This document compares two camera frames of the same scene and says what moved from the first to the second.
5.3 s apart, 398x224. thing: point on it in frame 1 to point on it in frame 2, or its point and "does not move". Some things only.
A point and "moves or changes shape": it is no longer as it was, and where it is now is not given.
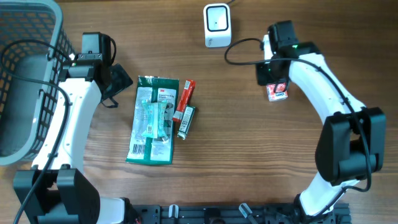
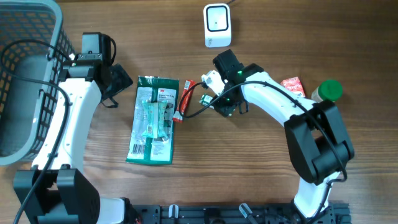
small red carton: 277,91 moves or changes shape
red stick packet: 185,100 does not move
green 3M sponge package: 151,139 does not move
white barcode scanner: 217,25 does not move
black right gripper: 262,78 to 224,108
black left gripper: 122,79 does not move
